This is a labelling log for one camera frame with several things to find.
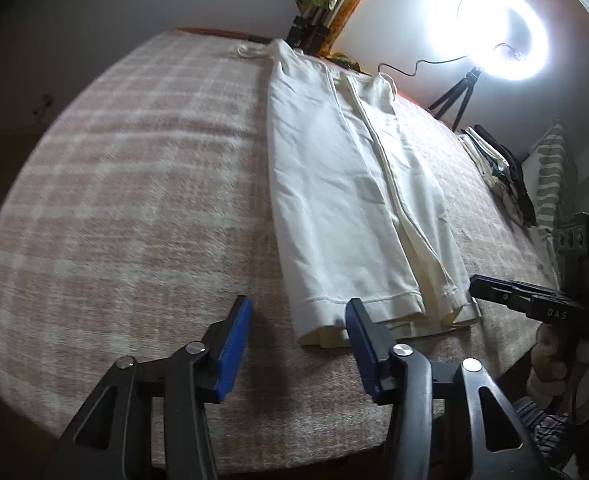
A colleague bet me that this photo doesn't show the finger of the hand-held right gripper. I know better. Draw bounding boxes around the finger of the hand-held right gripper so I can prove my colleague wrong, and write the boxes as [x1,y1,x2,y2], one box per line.
[469,274,582,324]

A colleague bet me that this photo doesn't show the person's right forearm striped sleeve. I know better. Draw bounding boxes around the person's right forearm striped sleeve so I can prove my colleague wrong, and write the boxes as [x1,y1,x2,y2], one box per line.
[511,382,589,477]

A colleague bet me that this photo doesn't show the black tripod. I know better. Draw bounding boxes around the black tripod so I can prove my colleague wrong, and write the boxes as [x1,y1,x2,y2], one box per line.
[428,67,483,132]

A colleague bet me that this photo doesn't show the black cable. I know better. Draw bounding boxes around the black cable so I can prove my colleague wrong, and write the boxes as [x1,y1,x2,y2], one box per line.
[377,44,521,80]

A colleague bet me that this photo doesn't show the white pants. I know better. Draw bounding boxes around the white pants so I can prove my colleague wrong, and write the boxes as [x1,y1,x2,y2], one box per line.
[237,39,481,349]

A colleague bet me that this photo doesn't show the green striped cloth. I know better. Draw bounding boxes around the green striped cloth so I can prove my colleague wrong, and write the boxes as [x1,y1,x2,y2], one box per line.
[533,120,581,233]

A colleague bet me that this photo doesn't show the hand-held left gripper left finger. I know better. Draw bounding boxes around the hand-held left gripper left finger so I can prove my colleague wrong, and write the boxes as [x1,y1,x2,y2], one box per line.
[44,295,253,480]

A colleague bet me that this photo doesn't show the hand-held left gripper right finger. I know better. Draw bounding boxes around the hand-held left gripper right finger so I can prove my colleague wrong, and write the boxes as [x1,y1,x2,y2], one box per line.
[345,298,550,480]

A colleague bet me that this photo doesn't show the person's right hand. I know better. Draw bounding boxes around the person's right hand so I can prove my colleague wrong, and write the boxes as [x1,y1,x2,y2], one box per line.
[528,323,589,413]

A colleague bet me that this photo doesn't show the stack of folded clothes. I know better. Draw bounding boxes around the stack of folded clothes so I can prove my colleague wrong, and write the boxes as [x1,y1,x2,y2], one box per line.
[458,124,538,227]

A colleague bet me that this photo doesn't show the pink plaid blanket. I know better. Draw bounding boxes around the pink plaid blanket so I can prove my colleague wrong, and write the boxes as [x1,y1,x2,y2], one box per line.
[0,27,561,467]

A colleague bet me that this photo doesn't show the ring light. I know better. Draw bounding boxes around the ring light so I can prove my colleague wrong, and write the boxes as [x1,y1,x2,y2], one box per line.
[423,0,551,84]

